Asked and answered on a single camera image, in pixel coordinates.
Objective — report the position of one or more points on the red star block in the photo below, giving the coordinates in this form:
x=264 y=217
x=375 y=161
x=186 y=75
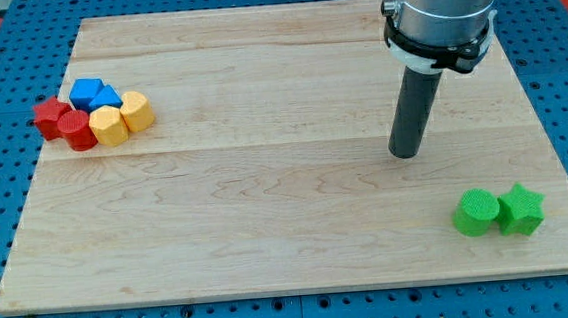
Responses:
x=47 y=114

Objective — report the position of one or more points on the blue triangle block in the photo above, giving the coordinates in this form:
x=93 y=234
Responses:
x=106 y=97

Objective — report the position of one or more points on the red cylinder block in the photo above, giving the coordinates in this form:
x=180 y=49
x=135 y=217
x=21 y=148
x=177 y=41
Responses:
x=74 y=128

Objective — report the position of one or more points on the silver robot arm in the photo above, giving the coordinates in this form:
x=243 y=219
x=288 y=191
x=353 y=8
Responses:
x=430 y=36

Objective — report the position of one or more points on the wooden board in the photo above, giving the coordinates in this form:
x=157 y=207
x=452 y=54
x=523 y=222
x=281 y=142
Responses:
x=267 y=172

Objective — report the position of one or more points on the yellow heart block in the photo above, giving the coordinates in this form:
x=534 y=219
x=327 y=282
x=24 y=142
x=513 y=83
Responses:
x=137 y=111

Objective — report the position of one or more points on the blue pentagon block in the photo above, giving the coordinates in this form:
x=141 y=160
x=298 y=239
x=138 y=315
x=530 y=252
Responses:
x=83 y=91

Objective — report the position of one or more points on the green cylinder block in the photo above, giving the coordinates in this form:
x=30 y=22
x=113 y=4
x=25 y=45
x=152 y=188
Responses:
x=475 y=212

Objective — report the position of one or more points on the yellow hexagon block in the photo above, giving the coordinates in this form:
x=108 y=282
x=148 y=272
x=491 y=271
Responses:
x=108 y=126

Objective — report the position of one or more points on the green star block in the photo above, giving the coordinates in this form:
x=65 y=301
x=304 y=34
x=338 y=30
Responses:
x=520 y=211

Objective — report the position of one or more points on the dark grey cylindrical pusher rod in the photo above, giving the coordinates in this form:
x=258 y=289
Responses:
x=414 y=104

